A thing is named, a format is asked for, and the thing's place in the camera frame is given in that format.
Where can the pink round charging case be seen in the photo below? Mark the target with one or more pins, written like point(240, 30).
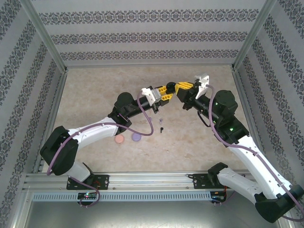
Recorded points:
point(119, 139)

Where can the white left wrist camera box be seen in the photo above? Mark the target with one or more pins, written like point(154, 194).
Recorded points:
point(152, 95)

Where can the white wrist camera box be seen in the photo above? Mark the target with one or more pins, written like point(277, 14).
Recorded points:
point(203, 83)
point(152, 95)

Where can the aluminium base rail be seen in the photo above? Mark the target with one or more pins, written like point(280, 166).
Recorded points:
point(147, 181)

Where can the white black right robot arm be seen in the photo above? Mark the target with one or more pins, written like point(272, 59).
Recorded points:
point(251, 156)

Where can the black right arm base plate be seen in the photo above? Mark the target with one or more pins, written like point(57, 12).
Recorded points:
point(199, 181)

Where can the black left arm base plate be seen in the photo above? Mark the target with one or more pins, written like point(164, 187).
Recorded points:
point(103, 181)

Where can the aluminium side rail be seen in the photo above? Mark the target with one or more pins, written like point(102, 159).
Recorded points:
point(241, 95)
point(52, 114)

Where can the aluminium frame post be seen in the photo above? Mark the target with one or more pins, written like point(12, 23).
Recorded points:
point(42, 33)
point(255, 33)

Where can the purple round charging case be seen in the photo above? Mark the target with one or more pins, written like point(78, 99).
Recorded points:
point(136, 137)

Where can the grey metal shelf panel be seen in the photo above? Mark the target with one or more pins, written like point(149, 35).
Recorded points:
point(152, 216)

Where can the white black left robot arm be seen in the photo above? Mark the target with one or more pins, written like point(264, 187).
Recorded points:
point(95, 131)

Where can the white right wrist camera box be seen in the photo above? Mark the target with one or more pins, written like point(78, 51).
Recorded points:
point(203, 83)

